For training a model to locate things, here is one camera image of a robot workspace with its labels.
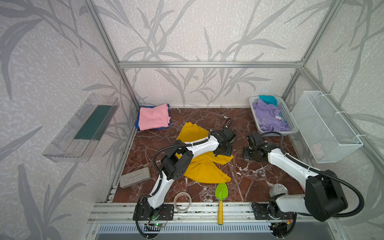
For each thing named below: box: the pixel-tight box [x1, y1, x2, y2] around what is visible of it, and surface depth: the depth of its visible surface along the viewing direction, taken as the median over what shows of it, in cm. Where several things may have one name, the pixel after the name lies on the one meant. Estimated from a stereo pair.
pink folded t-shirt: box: [138, 104, 171, 131], surface depth 112 cm
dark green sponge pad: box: [74, 105, 118, 141], surface depth 67 cm
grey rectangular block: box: [119, 167, 151, 189], surface depth 84 cm
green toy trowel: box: [215, 183, 229, 225], surface depth 79 cm
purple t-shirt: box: [252, 99, 291, 132], surface depth 111 cm
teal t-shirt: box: [259, 95, 278, 107], surface depth 115 cm
